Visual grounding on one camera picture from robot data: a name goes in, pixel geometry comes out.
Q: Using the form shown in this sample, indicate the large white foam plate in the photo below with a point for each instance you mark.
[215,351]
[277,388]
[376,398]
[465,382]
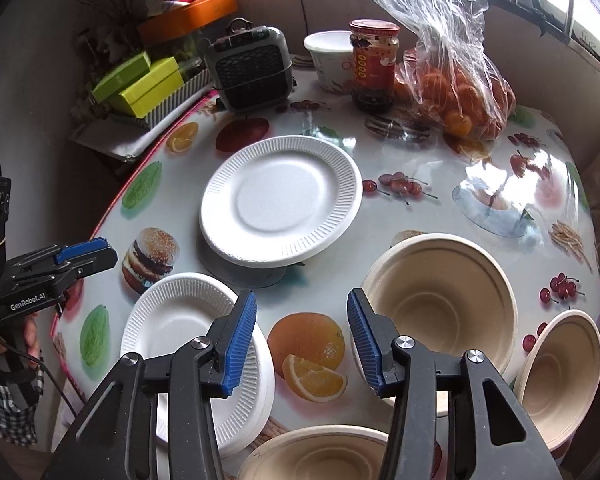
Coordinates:
[280,200]

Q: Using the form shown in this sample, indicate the person's left forearm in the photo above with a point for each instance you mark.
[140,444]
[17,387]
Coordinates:
[5,405]

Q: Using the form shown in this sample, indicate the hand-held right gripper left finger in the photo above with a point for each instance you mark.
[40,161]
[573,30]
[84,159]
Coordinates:
[240,345]

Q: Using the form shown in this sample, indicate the grey portable fan heater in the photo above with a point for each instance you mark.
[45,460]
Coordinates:
[252,70]

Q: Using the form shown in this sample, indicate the white plastic tub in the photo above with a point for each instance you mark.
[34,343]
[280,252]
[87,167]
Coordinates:
[327,60]

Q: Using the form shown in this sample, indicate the fruit printed tablecloth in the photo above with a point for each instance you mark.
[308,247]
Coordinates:
[405,160]

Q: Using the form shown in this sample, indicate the black window latch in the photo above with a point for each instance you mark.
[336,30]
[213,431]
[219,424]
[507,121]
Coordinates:
[541,10]

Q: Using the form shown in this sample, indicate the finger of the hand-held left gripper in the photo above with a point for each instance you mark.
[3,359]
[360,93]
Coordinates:
[82,250]
[97,261]

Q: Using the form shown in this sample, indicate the green cardboard box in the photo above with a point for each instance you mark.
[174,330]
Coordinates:
[152,87]
[120,77]

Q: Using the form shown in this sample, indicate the person's left hand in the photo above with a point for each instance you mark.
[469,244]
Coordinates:
[30,337]

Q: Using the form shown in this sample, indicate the large beige paper bowl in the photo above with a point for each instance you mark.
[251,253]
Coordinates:
[320,455]
[440,300]

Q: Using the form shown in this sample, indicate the stack of white paper plates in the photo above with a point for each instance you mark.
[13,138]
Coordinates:
[180,317]

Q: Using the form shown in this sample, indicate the clear bag of oranges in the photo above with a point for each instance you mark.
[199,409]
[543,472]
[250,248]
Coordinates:
[455,90]

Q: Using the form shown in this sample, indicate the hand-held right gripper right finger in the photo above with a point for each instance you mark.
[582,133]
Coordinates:
[362,345]

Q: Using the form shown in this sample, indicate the orange box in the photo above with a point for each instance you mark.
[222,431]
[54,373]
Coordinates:
[190,15]

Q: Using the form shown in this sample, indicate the striped storage tray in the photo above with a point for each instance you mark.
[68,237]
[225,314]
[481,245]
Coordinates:
[180,102]

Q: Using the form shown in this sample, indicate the small beige paper bowl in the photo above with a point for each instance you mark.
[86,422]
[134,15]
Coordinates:
[555,385]

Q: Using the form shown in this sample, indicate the red lidded glass jar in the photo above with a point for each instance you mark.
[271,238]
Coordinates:
[375,67]

